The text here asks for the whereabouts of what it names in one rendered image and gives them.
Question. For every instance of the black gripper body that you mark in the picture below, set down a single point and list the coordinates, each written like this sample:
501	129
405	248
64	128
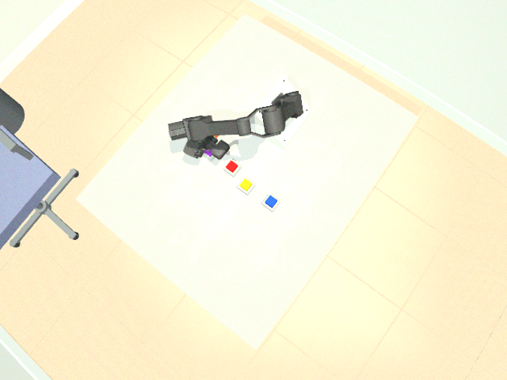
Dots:
219	149

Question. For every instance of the red button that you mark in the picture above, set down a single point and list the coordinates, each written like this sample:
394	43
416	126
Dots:
232	168

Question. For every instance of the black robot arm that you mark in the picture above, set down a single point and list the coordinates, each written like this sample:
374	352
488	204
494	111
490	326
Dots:
198	128

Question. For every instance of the yellow button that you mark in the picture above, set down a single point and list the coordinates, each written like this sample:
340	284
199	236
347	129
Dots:
246	186

